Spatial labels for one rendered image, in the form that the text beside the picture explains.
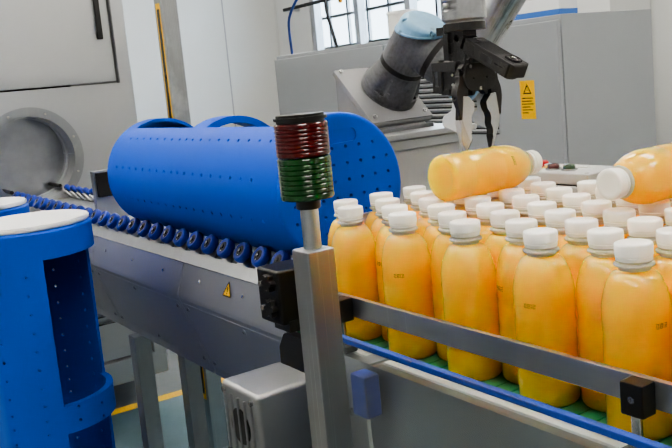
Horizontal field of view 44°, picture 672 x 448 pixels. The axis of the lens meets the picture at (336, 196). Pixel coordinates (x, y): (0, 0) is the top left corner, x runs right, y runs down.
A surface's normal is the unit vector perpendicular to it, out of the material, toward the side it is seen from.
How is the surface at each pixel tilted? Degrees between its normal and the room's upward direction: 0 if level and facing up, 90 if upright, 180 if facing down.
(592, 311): 90
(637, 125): 90
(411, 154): 90
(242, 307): 70
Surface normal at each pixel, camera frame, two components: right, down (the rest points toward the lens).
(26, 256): 0.25, 0.11
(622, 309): -0.65, 0.02
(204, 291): -0.80, -0.18
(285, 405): 0.57, 0.06
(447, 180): -0.83, 0.13
